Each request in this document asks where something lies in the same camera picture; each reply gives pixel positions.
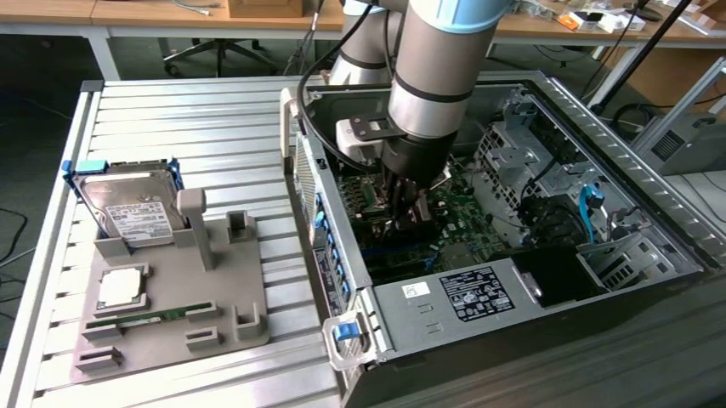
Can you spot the silver hard disk drive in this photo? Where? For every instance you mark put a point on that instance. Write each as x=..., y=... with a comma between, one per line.
x=131, y=212

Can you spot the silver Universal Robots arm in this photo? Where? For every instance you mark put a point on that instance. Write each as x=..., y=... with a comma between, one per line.
x=442, y=64

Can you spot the black plastic shroud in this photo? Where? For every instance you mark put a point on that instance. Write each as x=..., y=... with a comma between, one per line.
x=550, y=272

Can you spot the silver chipset heatsink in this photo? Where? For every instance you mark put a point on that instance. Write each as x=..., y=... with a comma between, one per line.
x=461, y=255

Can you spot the graphics card with black cooler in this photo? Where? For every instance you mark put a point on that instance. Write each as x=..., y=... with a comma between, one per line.
x=414, y=240

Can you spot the black expansion slot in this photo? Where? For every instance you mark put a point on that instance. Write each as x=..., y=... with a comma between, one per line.
x=403, y=275
x=397, y=264

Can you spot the silver CPU chip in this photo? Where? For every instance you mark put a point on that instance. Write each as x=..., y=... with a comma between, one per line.
x=119, y=289

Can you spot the aluminium profile post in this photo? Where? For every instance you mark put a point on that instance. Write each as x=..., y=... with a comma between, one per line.
x=694, y=91

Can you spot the green RAM stick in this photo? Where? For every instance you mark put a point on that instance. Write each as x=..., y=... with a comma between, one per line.
x=154, y=318

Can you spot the black monitor foot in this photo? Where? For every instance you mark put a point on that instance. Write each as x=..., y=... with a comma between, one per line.
x=644, y=10

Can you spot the open black PC case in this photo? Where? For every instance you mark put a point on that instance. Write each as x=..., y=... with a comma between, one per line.
x=624, y=340

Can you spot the grey plastic parts rack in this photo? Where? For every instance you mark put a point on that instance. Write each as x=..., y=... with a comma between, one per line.
x=170, y=297

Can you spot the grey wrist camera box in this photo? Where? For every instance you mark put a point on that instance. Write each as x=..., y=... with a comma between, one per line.
x=354, y=144

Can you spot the wooden desk white frame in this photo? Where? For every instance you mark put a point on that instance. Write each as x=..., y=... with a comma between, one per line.
x=676, y=37
x=46, y=13

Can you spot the grey power supply unit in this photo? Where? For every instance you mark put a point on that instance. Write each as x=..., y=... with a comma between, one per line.
x=419, y=314

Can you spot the perforated metal drive cage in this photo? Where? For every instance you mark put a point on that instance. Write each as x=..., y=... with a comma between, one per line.
x=505, y=157

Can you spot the black tripod pole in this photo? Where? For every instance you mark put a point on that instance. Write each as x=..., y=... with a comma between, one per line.
x=646, y=47

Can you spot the grey metal disk bay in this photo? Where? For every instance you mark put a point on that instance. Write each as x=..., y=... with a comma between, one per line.
x=624, y=263

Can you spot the black office chair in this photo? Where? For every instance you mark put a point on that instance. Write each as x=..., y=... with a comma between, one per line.
x=218, y=47

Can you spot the metal socket cover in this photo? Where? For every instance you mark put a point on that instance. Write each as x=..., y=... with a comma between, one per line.
x=449, y=176

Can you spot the blue case latch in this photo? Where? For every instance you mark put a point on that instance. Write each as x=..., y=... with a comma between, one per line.
x=345, y=332

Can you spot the white box black top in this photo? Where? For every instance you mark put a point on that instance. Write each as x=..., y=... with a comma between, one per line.
x=585, y=21

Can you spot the hard drive with blue caddy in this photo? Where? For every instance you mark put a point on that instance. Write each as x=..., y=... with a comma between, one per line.
x=86, y=168

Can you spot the brown cardboard box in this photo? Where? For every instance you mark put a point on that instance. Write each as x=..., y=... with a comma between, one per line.
x=261, y=8

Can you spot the grey machine housing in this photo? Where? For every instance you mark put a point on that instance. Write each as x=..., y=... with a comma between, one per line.
x=698, y=144

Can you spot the green motherboard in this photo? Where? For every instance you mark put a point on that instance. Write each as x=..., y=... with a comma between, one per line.
x=471, y=221

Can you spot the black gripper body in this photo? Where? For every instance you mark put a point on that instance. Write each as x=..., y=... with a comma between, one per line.
x=417, y=157

